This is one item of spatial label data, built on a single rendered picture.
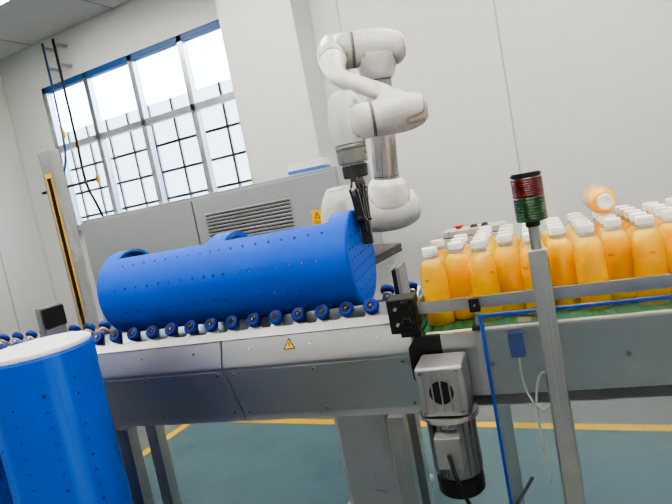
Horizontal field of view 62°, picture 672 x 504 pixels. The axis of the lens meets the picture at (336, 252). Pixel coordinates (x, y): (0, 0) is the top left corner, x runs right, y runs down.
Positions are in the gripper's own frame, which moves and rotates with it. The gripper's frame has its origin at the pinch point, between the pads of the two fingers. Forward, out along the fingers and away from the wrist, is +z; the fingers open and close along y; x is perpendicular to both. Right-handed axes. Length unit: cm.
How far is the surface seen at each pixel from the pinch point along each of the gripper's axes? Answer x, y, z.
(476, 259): -32.0, -17.6, 10.0
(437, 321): -19.7, -18.2, 24.7
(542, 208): -49, -40, -2
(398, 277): -8.8, -6.9, 13.7
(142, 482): 95, -10, 73
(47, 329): 124, -6, 16
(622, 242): -66, -14, 11
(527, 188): -46, -41, -6
